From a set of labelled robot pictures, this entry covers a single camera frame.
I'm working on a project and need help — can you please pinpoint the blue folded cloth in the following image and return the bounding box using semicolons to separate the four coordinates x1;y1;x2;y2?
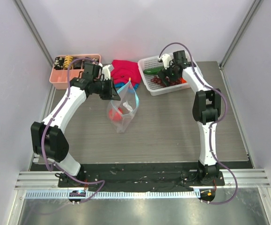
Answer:
115;82;139;90

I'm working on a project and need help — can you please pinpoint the aluminium frame rail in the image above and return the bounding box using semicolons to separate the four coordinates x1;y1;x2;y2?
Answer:
15;169;270;192

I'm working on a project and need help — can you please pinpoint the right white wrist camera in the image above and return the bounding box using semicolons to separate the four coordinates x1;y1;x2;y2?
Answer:
158;53;172;69

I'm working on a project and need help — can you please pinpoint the purple grape bunch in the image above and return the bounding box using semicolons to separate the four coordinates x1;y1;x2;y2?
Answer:
150;75;182;87

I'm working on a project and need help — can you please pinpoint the dark brown roll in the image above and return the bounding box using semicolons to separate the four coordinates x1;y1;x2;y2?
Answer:
73;57;82;69

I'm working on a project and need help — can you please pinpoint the green cucumber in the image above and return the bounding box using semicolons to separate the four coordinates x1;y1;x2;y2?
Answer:
143;67;163;75

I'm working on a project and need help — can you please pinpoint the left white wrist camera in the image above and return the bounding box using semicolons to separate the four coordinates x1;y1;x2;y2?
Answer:
100;64;114;81

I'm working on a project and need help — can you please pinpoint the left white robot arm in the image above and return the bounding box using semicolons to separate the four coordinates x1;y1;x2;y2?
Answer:
31;63;121;187

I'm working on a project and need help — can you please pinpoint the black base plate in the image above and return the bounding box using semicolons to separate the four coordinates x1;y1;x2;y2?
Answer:
31;161;253;192

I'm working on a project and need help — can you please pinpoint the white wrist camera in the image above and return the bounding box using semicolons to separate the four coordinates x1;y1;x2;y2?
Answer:
100;64;114;81
158;53;172;69

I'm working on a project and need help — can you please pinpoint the black patterned roll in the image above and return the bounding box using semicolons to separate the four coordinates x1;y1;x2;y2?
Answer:
83;57;95;63

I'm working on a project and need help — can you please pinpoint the clear zip top bag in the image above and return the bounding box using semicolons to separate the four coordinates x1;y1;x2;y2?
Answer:
106;79;139;133

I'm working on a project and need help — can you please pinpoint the white slotted cable duct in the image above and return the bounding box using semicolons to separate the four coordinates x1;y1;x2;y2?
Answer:
25;189;200;200

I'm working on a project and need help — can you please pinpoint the white plastic basket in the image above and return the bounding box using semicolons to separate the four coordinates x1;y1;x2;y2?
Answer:
138;56;190;96

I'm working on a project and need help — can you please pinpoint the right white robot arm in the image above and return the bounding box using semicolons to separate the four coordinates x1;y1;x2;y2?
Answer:
158;50;221;185

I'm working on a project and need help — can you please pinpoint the floral end roll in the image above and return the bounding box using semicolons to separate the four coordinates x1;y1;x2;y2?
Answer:
92;58;100;64

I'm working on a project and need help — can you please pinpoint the yellow striped roll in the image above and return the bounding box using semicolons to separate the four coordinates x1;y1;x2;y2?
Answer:
63;55;74;70

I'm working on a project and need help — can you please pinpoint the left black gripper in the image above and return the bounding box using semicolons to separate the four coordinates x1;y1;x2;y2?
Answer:
93;77;121;101

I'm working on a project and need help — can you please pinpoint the red folded cloth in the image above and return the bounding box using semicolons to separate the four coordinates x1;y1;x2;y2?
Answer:
111;60;141;87

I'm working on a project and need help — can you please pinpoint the red apple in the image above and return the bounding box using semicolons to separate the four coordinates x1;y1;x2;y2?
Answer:
108;107;123;122

